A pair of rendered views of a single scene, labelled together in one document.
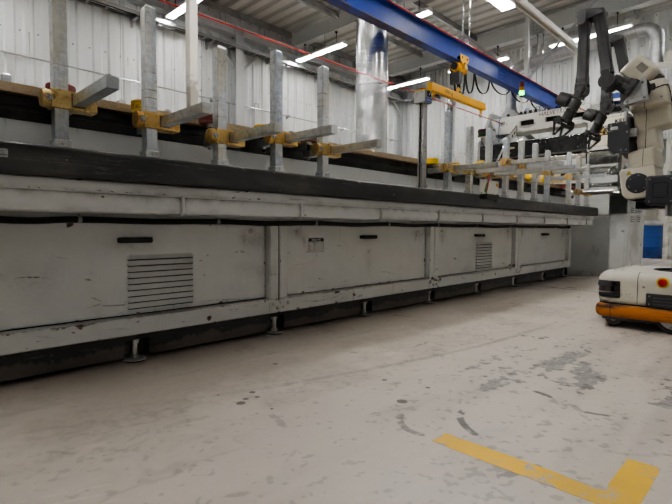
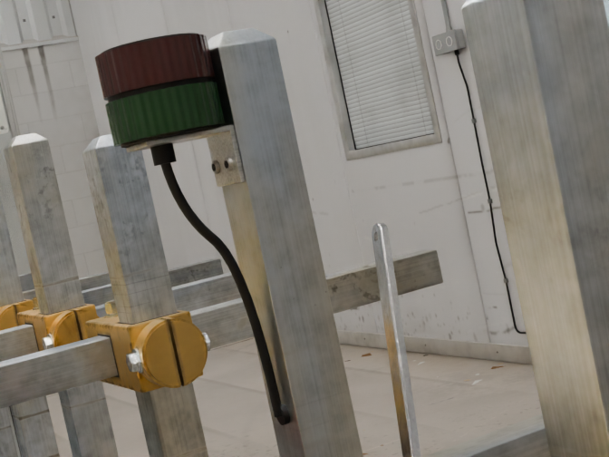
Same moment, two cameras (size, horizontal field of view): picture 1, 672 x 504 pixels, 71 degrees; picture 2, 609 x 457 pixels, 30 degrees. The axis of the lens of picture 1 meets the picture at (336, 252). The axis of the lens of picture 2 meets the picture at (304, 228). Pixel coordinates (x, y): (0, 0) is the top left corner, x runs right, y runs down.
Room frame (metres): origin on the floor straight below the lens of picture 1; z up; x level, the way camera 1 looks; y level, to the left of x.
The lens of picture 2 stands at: (2.86, -0.41, 1.06)
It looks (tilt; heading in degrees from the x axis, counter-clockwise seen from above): 3 degrees down; 289
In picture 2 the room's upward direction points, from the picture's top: 12 degrees counter-clockwise
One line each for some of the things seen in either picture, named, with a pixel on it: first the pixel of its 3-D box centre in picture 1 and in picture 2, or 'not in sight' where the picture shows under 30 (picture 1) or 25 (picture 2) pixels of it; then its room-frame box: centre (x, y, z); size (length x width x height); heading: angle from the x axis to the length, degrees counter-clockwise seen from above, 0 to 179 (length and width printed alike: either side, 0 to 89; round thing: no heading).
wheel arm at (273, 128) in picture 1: (239, 137); not in sight; (1.64, 0.34, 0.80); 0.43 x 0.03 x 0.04; 45
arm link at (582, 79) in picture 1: (583, 55); not in sight; (2.52, -1.30, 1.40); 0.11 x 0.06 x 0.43; 135
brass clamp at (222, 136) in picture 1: (225, 138); not in sight; (1.68, 0.40, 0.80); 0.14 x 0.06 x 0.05; 135
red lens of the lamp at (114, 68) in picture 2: not in sight; (155, 68); (3.12, -0.96, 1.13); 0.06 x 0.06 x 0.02
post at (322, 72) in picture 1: (322, 123); not in sight; (2.02, 0.06, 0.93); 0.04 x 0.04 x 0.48; 45
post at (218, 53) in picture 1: (219, 116); not in sight; (1.66, 0.41, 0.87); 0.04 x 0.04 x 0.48; 45
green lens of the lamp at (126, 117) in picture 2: not in sight; (165, 114); (3.12, -0.96, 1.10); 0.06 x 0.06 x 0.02
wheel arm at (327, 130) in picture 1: (294, 137); not in sight; (1.82, 0.16, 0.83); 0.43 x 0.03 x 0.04; 45
